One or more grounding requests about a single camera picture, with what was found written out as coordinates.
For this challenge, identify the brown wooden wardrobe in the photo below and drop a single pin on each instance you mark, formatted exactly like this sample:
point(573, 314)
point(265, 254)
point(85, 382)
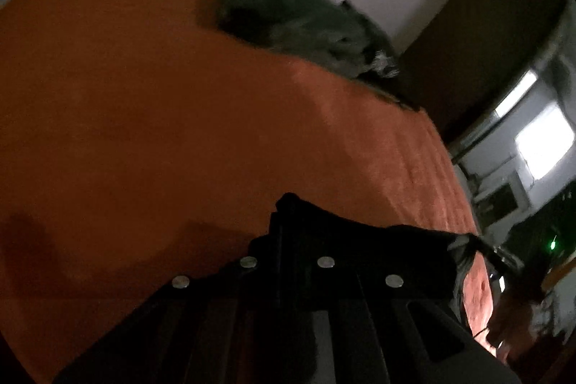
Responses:
point(477, 33)

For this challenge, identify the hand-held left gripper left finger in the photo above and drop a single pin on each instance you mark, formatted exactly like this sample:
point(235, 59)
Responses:
point(252, 276)

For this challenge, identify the dark green cloth pile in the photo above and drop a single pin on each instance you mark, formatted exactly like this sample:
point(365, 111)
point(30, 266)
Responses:
point(297, 24)

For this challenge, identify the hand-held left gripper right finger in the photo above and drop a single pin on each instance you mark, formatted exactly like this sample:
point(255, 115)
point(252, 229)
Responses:
point(333, 276)

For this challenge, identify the white wall box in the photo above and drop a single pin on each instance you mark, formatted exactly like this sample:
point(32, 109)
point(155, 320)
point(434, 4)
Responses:
point(499, 199)

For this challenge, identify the orange blanket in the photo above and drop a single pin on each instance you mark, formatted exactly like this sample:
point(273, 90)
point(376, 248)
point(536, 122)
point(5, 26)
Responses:
point(180, 118)

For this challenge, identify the black garment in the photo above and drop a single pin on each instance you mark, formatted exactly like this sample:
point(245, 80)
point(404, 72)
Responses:
point(360, 244)

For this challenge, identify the bright window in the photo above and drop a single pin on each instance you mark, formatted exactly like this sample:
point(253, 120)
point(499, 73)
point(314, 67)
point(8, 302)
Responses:
point(542, 139)

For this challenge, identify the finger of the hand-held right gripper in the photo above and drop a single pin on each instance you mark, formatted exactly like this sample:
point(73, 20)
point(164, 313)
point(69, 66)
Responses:
point(488, 251)

